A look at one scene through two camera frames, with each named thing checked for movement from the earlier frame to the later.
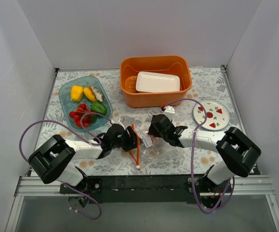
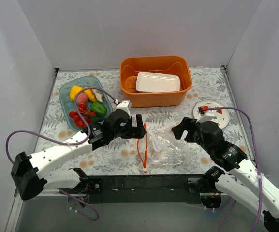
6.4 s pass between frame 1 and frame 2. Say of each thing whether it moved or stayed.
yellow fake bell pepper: stayed
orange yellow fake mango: stayed
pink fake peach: moved
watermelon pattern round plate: stayed
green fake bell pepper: stayed
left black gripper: moved
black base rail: stayed
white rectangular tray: stayed
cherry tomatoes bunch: stayed
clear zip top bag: moved
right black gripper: moved
